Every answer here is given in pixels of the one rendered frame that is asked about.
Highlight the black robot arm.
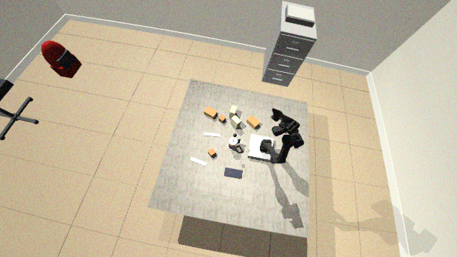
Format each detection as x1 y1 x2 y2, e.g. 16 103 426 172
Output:
260 124 304 164

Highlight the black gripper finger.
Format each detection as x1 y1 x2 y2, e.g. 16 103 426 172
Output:
272 108 282 120
281 114 296 129

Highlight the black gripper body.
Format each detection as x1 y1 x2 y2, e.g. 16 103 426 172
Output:
271 112 300 133

